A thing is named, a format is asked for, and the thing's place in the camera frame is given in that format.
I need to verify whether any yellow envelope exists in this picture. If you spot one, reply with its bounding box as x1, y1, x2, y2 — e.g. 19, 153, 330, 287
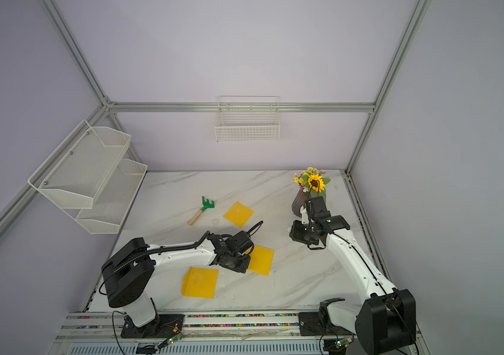
248, 246, 274, 276
224, 202, 254, 228
182, 267, 219, 299

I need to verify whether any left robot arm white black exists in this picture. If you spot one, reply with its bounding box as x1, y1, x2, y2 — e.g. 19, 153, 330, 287
101, 221, 263, 329

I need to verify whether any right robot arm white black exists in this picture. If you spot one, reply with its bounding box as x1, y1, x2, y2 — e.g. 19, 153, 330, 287
289, 197, 418, 354

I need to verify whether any dark purple vase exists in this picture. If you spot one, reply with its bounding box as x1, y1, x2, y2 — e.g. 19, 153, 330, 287
291, 188, 311, 217

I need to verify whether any sunflower bouquet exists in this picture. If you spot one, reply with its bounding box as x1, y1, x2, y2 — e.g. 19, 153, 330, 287
293, 167, 331, 198

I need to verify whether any lower white mesh shelf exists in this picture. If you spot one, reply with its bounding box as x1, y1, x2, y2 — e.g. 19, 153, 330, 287
73, 159, 147, 235

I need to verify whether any white mesh shelf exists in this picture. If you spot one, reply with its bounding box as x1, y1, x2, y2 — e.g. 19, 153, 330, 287
28, 121, 131, 209
73, 159, 147, 235

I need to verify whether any upper white mesh shelf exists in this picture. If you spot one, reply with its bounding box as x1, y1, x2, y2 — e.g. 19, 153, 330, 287
28, 121, 131, 209

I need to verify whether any green toy rake wooden handle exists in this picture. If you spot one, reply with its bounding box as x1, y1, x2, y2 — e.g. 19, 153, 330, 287
188, 196, 215, 226

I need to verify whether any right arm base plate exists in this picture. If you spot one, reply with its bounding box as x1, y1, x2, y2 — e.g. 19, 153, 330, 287
298, 297, 361, 337

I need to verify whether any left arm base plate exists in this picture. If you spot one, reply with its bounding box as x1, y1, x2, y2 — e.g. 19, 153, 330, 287
120, 314, 185, 339

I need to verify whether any white wire wall basket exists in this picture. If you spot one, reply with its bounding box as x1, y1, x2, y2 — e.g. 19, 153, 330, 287
214, 96, 281, 143

